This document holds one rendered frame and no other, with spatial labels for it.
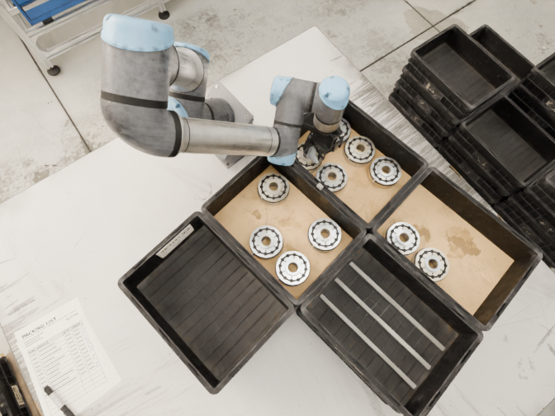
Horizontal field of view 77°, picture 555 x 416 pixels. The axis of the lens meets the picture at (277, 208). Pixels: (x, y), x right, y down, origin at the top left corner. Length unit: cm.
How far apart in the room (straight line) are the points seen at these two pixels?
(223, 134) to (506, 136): 161
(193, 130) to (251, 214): 45
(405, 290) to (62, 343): 108
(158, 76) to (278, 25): 212
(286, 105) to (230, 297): 57
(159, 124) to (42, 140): 193
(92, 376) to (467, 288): 118
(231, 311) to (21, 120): 204
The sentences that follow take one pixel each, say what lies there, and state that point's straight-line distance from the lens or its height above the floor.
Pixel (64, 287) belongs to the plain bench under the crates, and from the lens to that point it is 138.
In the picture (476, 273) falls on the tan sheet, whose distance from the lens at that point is 124.
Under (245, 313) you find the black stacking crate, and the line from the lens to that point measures 106.
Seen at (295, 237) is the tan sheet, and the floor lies 83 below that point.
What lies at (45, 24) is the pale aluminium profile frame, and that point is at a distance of 265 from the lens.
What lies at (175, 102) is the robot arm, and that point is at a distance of 107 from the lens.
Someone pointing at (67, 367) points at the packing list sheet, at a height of 70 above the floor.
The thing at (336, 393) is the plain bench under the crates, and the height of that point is 70.
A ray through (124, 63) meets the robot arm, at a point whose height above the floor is 142.
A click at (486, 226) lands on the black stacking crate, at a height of 87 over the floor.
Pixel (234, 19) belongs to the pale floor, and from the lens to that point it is 280.
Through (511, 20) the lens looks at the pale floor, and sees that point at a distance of 328.
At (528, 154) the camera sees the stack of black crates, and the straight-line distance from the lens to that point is 212.
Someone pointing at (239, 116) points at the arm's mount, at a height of 89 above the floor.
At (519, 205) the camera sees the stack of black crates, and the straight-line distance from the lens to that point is 198.
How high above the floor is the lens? 189
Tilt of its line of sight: 71 degrees down
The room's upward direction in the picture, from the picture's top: 2 degrees clockwise
